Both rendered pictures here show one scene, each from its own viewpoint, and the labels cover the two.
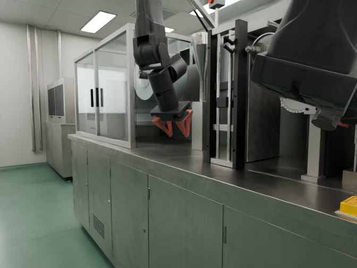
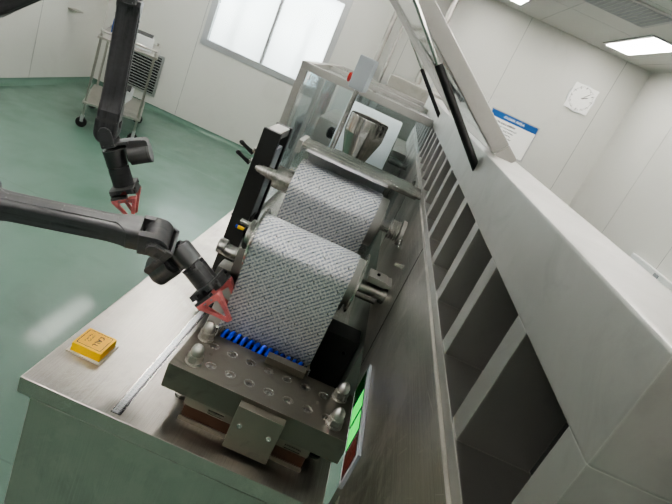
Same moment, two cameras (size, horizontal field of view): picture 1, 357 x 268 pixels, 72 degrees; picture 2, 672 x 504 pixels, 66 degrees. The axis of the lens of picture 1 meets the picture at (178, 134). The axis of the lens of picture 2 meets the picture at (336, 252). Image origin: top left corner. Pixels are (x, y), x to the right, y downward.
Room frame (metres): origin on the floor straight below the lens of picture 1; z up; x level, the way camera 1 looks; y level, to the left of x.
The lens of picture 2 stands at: (-0.05, -1.28, 1.72)
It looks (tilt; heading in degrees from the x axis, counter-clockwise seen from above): 20 degrees down; 35
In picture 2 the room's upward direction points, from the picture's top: 25 degrees clockwise
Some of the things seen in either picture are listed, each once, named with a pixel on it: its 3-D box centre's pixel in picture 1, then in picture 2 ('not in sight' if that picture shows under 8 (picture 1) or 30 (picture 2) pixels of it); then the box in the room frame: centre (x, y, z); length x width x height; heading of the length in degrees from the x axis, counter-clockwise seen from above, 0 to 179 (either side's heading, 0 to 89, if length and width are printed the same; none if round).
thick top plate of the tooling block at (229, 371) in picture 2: not in sight; (264, 391); (0.72, -0.72, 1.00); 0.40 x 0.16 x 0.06; 126
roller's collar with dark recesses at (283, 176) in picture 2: (261, 52); (285, 180); (0.95, -0.31, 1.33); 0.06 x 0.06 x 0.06; 36
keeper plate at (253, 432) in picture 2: not in sight; (253, 433); (0.65, -0.78, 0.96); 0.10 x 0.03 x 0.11; 126
